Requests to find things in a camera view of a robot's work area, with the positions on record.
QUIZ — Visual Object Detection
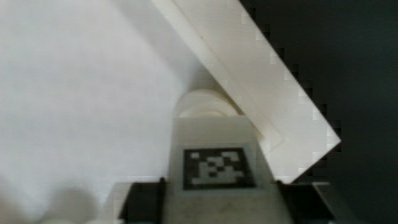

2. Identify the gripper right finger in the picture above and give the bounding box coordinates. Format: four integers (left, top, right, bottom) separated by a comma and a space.
277, 182, 333, 224

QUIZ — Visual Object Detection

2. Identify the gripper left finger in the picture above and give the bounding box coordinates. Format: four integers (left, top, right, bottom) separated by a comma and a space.
118, 178, 166, 224

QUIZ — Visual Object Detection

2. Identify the white table leg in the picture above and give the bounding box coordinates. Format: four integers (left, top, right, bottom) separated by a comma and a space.
163, 89, 293, 224

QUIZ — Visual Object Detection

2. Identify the white square tabletop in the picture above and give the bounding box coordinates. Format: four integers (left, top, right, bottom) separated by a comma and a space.
0, 0, 339, 224

